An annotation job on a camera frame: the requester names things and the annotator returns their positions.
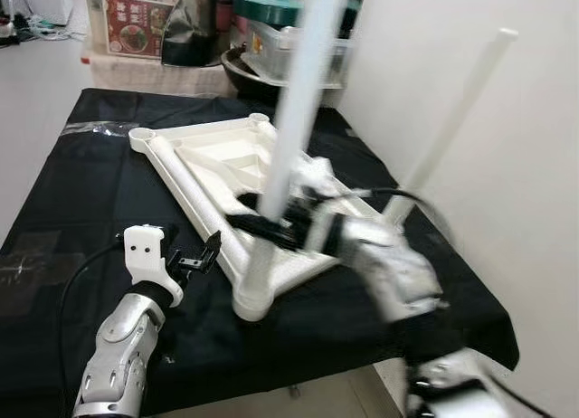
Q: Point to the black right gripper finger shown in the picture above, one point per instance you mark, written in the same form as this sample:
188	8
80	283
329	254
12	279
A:
262	230

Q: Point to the white plastic table leg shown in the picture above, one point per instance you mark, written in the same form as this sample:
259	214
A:
298	119
194	210
452	119

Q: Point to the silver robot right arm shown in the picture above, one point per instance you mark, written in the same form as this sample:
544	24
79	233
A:
389	264

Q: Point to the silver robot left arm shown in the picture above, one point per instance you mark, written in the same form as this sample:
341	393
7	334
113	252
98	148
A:
118	355

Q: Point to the black tablecloth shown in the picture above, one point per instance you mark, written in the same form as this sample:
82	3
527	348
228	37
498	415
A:
90	183

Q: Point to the white plastic table top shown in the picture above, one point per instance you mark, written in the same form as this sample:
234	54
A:
208	133

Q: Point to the clear tape strip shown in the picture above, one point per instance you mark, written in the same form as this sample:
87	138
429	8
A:
99	127

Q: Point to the clear tape patch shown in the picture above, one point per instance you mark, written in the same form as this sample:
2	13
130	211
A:
27	273

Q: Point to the black wok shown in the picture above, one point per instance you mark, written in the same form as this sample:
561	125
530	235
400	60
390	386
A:
240	74

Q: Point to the beige cloth covered bench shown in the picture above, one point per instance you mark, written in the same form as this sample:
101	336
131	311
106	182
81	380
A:
154	74

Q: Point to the clear plastic lidded container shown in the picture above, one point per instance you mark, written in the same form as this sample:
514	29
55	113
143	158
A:
271	52

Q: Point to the black shiny bag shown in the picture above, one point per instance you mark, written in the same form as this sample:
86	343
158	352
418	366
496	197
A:
199	29

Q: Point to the storage box with orange lid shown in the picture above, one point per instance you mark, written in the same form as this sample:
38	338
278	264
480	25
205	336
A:
136	24

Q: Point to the green pot lid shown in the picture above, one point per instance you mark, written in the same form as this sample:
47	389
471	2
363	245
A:
267	6

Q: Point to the white household appliance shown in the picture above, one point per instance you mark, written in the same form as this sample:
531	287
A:
45	2

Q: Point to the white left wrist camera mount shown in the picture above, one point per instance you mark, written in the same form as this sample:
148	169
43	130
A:
145	251

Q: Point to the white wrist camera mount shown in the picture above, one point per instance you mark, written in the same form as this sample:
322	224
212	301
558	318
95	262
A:
318	178
145	251

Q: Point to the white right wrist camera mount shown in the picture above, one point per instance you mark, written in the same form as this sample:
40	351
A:
318	178

